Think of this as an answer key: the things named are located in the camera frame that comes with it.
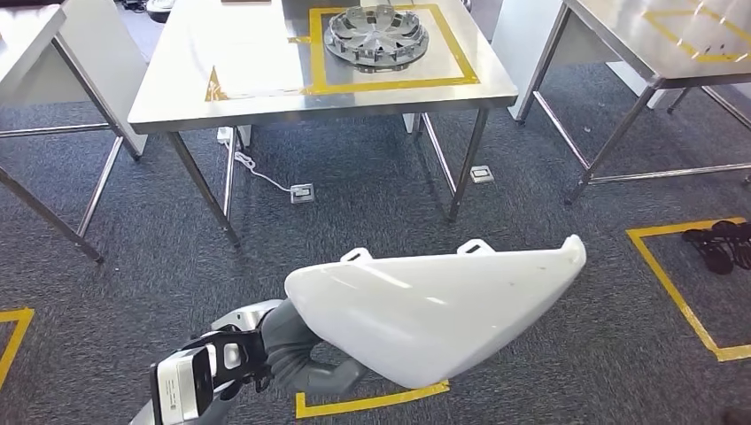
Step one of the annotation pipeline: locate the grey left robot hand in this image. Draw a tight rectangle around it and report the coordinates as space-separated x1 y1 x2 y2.
293 358 369 398

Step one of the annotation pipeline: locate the white curved plastic body part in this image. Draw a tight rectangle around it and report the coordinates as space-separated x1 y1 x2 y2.
284 234 588 390

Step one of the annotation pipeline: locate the stainless steel workbench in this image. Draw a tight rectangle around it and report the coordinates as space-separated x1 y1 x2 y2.
127 0 519 249

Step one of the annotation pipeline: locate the yellow tape square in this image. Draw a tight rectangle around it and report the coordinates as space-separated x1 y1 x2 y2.
0 307 35 391
626 217 751 363

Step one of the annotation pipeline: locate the silver wheel cover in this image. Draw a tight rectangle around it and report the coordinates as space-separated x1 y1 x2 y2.
323 4 430 75

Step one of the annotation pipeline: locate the white table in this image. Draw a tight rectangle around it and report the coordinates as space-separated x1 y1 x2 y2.
492 0 682 122
55 0 149 160

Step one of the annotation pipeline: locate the stainless steel table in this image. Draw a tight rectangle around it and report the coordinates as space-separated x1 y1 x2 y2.
515 0 751 206
0 4 128 265

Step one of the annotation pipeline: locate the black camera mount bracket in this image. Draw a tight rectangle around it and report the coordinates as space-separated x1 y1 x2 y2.
182 328 274 403

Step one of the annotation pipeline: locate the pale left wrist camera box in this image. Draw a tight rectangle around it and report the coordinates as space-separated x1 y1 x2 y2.
149 347 217 425

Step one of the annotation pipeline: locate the white cable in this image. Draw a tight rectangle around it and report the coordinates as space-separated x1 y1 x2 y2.
233 149 295 194

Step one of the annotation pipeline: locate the thin yellow tape frame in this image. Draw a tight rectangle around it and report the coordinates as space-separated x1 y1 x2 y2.
642 0 751 65

